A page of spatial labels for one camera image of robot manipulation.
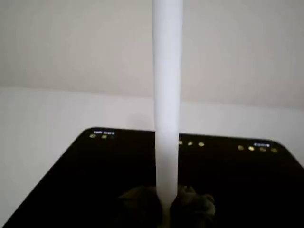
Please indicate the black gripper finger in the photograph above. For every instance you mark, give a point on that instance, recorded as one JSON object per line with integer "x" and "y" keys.
{"x": 192, "y": 211}
{"x": 140, "y": 209}

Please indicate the black screen ipad tablet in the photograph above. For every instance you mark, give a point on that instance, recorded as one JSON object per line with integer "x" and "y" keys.
{"x": 71, "y": 185}

